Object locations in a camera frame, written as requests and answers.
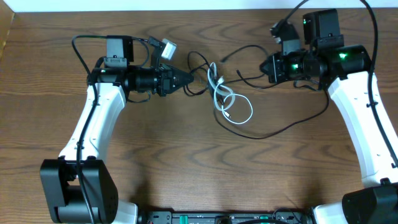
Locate long black cable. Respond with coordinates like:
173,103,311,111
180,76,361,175
183,50,330,140

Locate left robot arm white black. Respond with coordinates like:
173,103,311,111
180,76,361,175
40,35,193,223

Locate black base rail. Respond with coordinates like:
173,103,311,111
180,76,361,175
136,208,315,224

